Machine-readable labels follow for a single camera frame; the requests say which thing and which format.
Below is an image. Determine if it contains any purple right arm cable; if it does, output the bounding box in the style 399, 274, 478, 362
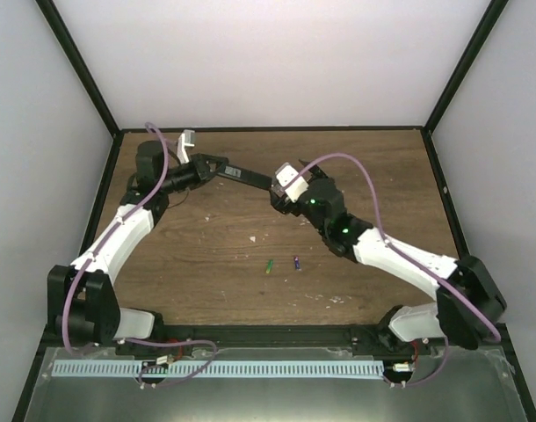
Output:
293, 152, 502, 388

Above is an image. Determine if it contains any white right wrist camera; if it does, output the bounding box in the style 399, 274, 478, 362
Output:
275, 163, 308, 202

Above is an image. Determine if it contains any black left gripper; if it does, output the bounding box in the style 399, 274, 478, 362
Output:
160, 154, 229, 194

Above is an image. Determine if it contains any black enclosure frame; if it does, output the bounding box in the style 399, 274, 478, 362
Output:
11, 0, 536, 422

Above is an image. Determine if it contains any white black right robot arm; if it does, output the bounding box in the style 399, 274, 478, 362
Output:
270, 156, 507, 354

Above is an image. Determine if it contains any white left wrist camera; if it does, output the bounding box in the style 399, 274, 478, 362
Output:
176, 129, 196, 164

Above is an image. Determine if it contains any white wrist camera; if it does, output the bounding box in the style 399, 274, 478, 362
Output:
176, 129, 196, 164
275, 163, 308, 202

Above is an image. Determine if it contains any light blue slotted cable duct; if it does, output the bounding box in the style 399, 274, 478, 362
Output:
51, 360, 385, 380

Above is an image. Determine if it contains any black remote control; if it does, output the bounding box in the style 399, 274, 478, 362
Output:
218, 164, 272, 191

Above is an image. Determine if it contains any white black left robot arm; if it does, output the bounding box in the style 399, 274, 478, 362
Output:
47, 141, 228, 355

